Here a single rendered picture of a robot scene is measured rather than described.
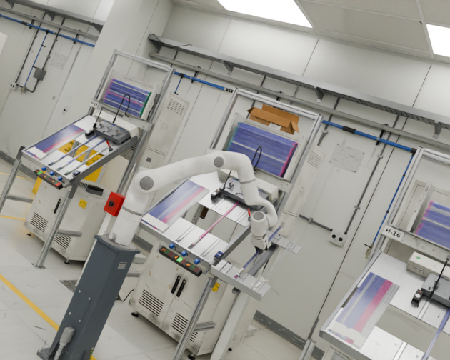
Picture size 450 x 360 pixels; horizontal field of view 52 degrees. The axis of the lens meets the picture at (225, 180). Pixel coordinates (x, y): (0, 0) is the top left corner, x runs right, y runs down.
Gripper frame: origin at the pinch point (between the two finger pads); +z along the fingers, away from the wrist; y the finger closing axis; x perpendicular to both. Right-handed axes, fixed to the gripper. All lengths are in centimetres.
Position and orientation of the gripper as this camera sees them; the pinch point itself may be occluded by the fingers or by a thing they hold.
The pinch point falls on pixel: (258, 250)
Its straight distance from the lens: 286.8
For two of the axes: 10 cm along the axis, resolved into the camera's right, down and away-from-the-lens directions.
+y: -8.1, -3.7, 4.5
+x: -5.8, 5.9, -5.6
